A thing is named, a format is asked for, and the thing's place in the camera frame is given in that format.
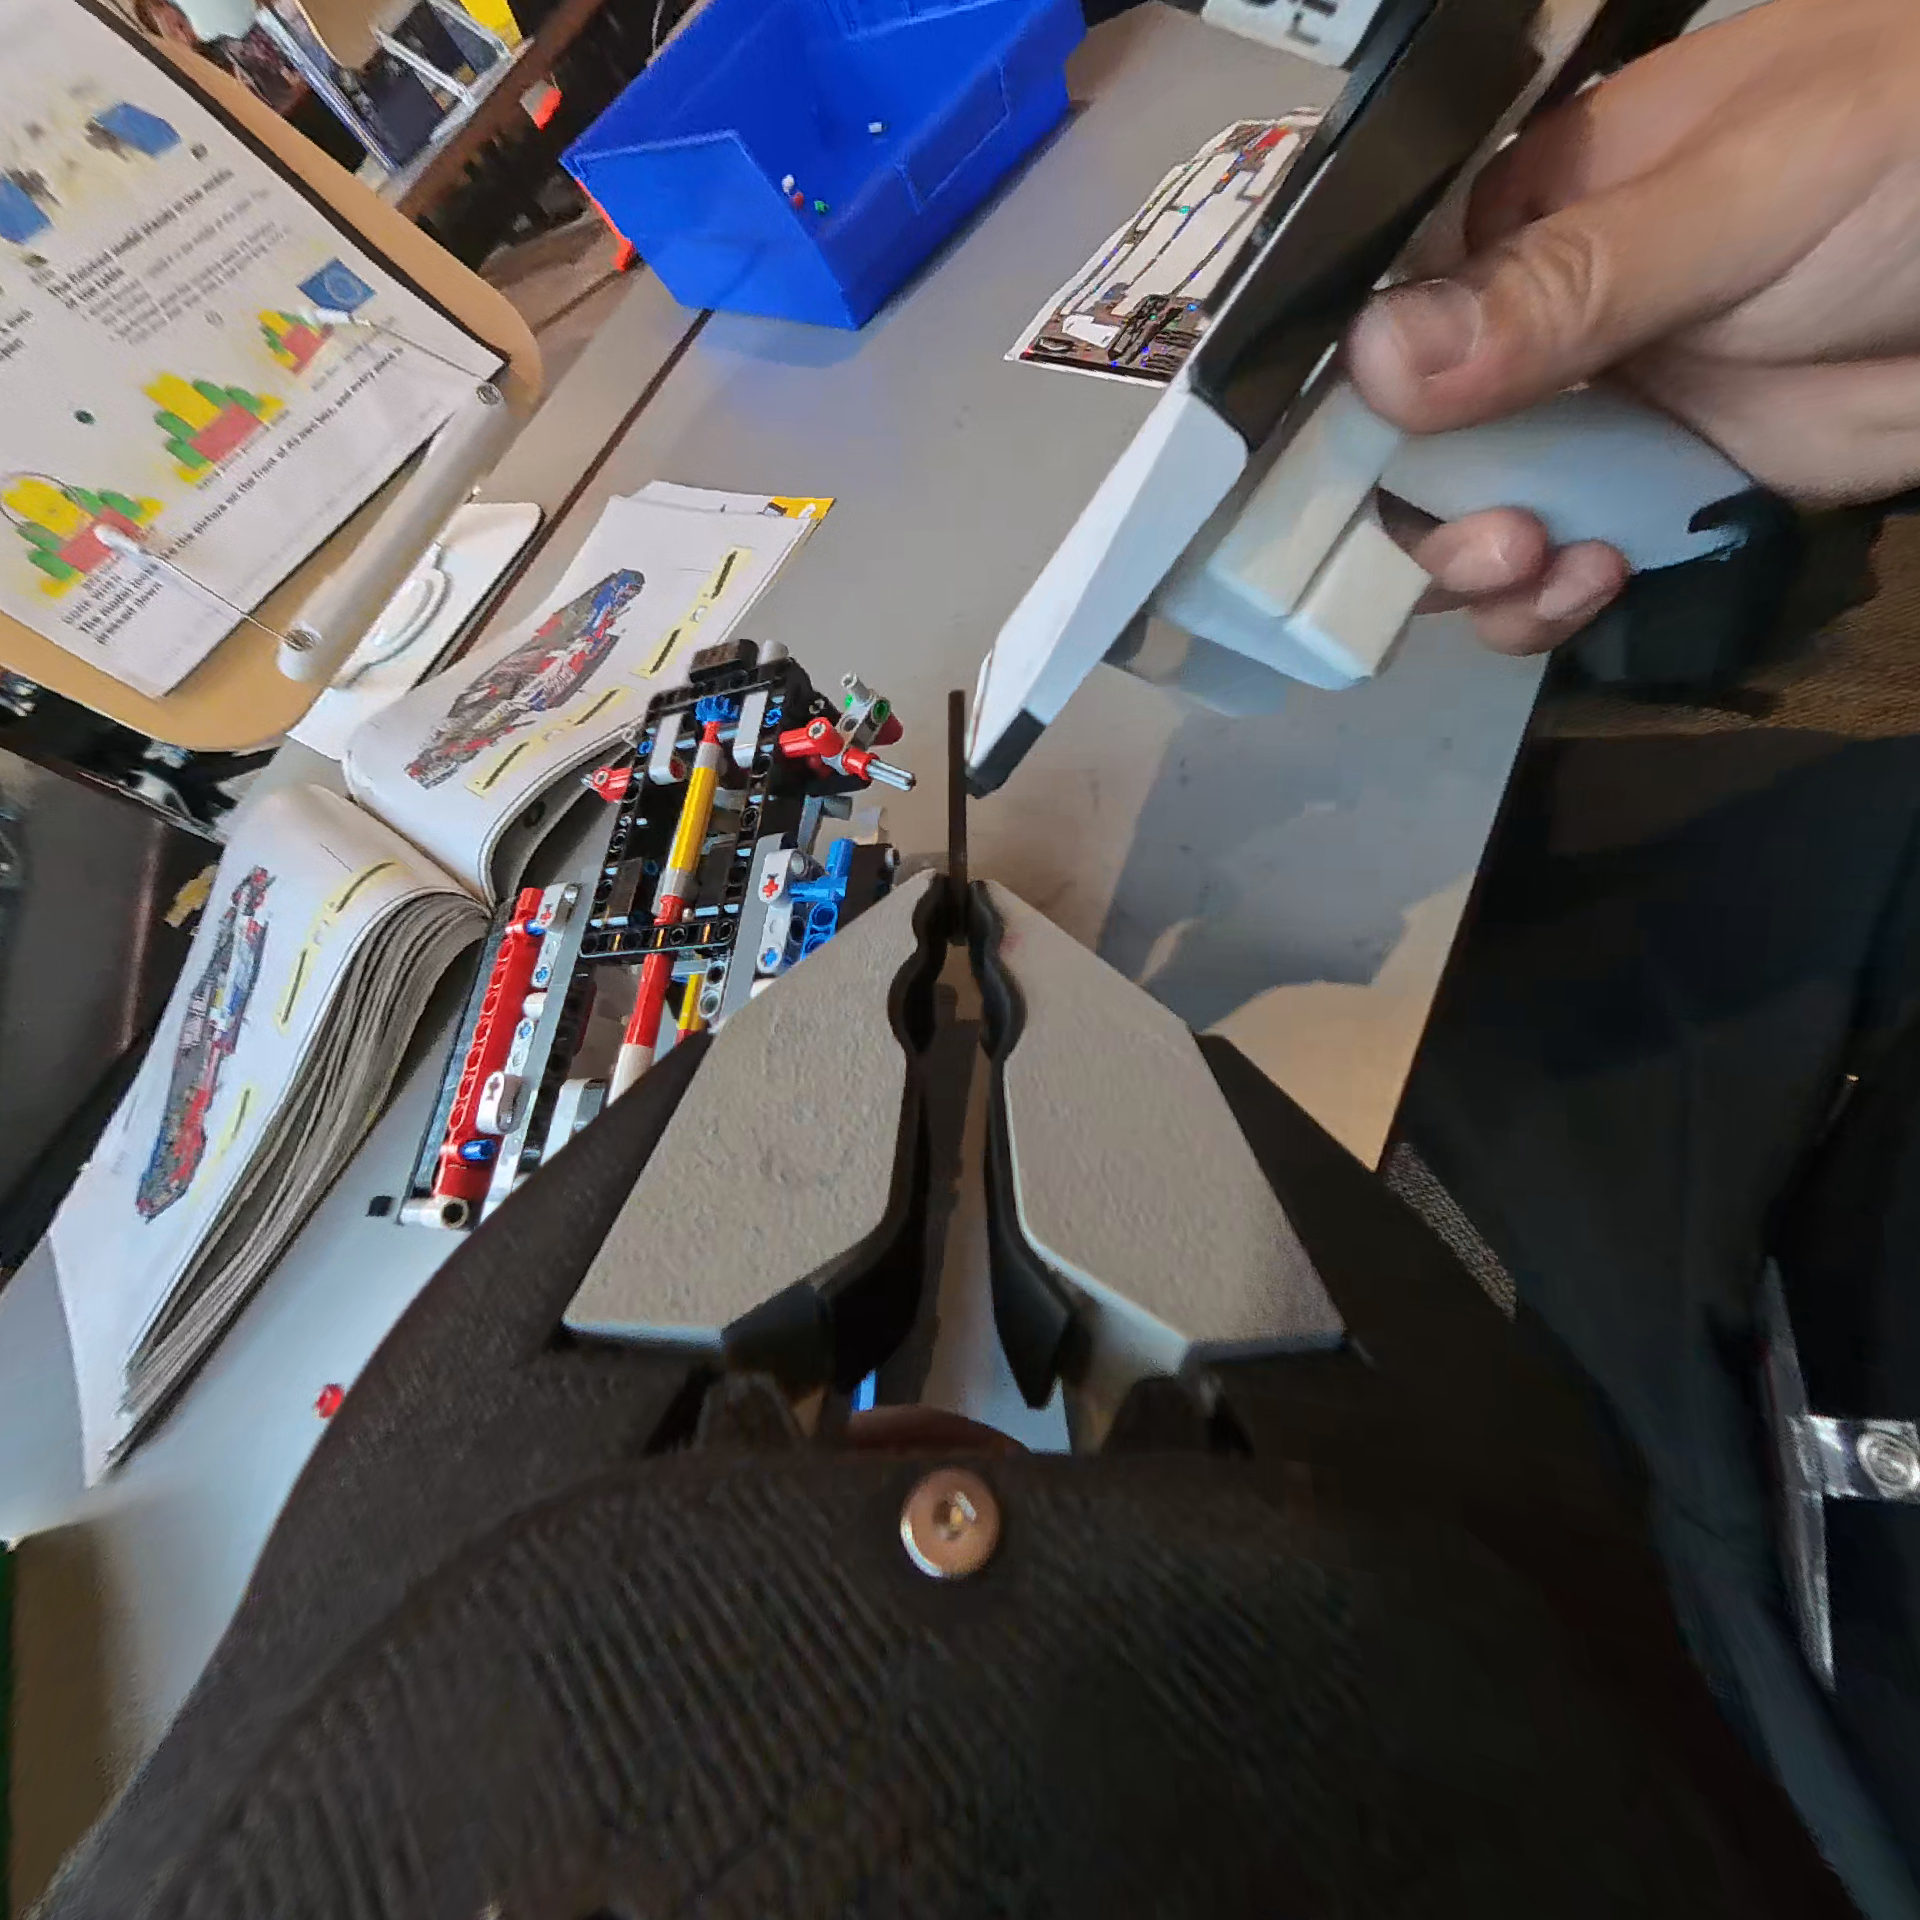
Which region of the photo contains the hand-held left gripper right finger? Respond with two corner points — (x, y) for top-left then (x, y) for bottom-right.
(965, 877), (1349, 1412)

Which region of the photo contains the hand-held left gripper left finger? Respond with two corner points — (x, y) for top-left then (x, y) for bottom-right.
(562, 870), (965, 1398)

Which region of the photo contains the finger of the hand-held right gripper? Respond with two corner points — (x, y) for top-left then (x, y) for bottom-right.
(1110, 514), (1430, 722)
(965, 389), (1380, 797)

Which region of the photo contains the holographic sticker sheet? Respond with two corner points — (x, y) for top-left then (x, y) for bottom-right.
(1004, 112), (1329, 389)

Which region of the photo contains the toy brick race car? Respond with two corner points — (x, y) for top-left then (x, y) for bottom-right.
(366, 635), (920, 1231)

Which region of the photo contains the grey desk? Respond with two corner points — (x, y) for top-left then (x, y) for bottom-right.
(0, 0), (1550, 1711)

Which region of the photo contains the person's right hand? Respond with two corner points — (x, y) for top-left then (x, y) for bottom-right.
(1342, 0), (1920, 657)

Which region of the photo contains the open instruction booklet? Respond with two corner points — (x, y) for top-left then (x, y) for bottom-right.
(44, 480), (833, 1479)

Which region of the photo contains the person's dark clothing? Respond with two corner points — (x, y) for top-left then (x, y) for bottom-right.
(1380, 659), (1920, 1920)

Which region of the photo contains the blue plastic bin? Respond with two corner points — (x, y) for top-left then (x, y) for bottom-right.
(557, 0), (1090, 331)

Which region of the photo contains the black toy car box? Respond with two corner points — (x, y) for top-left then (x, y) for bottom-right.
(0, 742), (227, 1269)

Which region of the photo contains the clipboard with printed sheet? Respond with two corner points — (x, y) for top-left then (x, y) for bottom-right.
(0, 0), (545, 759)

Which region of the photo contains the printed instruction sheet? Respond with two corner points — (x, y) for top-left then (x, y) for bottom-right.
(0, 0), (509, 700)

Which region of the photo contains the black lanyard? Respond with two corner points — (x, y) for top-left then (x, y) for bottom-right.
(1751, 1260), (1920, 1697)

